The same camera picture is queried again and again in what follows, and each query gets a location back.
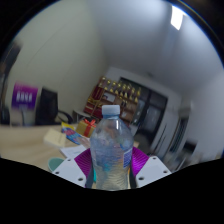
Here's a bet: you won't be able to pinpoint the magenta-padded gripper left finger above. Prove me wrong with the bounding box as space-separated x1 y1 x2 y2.
52 148 95 190

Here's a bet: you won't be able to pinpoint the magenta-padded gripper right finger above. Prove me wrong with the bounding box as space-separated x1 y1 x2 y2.
130 146 173 189

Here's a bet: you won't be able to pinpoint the clear plastic water bottle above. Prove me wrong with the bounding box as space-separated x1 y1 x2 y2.
89 104 134 191

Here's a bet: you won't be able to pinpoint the white printed paper sheet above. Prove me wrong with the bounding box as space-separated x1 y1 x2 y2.
59 144 88 160

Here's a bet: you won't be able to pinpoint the pale yellow notebook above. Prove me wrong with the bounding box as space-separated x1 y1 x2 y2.
43 128 67 149

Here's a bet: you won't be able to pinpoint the blue colourful magazine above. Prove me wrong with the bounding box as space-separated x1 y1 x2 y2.
60 121 83 145

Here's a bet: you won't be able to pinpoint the black framed glass door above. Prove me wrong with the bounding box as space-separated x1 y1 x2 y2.
118 77 169 148

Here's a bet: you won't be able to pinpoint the black office chair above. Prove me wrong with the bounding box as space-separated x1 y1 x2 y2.
34 87 74 127

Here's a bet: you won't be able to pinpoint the wooden shelf unit with trophies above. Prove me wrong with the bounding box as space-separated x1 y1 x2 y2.
83 75 143 125

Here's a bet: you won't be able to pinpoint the purple sign board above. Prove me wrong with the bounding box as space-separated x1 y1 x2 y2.
11 82 39 111

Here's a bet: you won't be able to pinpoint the long ceiling light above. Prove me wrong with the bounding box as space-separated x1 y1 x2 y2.
170 4 185 31

